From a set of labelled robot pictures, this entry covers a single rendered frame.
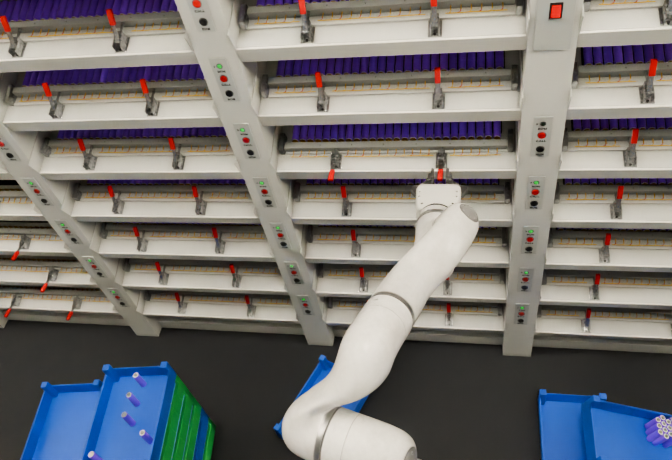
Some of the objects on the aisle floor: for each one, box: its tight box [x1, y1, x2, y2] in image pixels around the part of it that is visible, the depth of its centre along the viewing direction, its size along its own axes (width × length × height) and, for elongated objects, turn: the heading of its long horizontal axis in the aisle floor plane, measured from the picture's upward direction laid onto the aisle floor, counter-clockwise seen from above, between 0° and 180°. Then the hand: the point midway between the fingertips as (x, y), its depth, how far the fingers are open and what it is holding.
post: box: [158, 0, 335, 346], centre depth 178 cm, size 20×9×176 cm, turn 179°
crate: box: [581, 395, 672, 460], centre depth 189 cm, size 30×20×8 cm
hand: (440, 177), depth 152 cm, fingers open, 3 cm apart
